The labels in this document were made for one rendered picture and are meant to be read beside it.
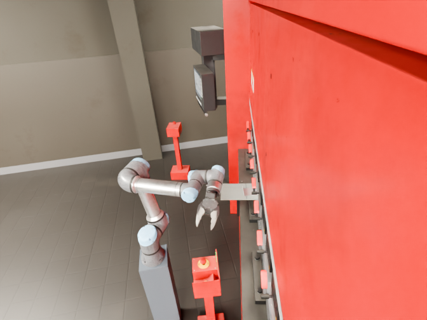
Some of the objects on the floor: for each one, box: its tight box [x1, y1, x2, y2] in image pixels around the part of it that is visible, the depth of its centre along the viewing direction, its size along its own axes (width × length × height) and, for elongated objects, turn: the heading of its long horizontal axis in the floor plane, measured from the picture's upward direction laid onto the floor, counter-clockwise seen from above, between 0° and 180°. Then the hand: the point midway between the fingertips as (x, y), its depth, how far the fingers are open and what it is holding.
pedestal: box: [166, 121, 191, 180], centre depth 370 cm, size 20×25×83 cm
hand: (204, 225), depth 123 cm, fingers open, 5 cm apart
